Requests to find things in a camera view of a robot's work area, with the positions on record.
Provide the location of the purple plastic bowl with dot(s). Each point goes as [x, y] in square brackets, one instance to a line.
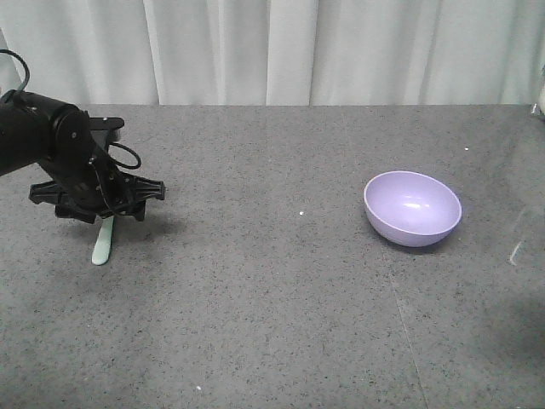
[411, 209]

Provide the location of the white blender appliance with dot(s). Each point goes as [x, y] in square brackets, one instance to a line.
[537, 109]

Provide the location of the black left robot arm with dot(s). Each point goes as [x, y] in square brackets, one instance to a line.
[18, 148]

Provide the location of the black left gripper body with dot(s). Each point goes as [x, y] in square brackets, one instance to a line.
[86, 182]

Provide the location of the mint green plastic spoon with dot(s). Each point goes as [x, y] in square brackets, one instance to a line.
[103, 243]

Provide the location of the white curtain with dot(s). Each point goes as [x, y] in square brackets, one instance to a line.
[279, 52]

